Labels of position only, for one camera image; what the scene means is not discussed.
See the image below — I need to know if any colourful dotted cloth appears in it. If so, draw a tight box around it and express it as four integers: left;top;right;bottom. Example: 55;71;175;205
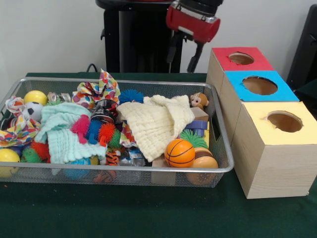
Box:
71;68;121;110

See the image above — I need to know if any wooden box with three holes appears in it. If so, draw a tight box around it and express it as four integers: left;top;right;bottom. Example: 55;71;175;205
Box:
206;46;317;200

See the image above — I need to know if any toy burger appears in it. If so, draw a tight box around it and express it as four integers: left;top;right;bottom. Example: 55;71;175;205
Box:
187;147;219;185

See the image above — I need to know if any brown monkey plush toy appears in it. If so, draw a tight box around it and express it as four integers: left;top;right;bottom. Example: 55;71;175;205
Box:
189;92;210;111

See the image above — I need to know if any mint muslin cloth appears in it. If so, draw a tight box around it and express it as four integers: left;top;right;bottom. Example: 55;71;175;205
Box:
34;102;107;165

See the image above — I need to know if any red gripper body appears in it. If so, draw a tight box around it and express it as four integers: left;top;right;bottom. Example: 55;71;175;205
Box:
165;1;221;43

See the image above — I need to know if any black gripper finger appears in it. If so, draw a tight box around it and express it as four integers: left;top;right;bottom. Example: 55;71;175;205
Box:
166;31;184;64
187;41;205;73

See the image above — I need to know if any side table with green cloth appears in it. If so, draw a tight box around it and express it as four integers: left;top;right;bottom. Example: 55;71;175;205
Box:
293;78;317;106

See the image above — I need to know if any multicolour spiky caterpillar toy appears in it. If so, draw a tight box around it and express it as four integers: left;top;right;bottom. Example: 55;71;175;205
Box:
71;114;122;149

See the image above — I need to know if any small soccer ball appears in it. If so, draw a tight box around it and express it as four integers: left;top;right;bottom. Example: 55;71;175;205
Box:
23;101;44;121

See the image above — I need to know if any dark green tablecloth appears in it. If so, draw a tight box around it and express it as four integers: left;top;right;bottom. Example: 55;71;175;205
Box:
0;71;317;238

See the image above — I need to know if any shallow clear mesh bin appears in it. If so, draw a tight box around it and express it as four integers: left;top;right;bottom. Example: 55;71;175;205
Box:
0;76;235;188

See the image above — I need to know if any cream muslin cloth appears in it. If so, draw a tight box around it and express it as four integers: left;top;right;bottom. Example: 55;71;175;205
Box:
116;94;196;163

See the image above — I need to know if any white colourful patterned cloth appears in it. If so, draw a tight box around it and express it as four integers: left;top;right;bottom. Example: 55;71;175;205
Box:
0;96;42;148

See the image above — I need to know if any yellow ball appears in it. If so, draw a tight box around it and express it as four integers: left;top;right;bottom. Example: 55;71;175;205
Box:
23;90;49;106

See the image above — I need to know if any orange toy basketball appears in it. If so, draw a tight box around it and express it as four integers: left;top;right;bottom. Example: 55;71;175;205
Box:
164;138;196;169

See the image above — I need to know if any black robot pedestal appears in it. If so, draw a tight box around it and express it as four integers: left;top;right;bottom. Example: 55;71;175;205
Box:
95;0;200;73

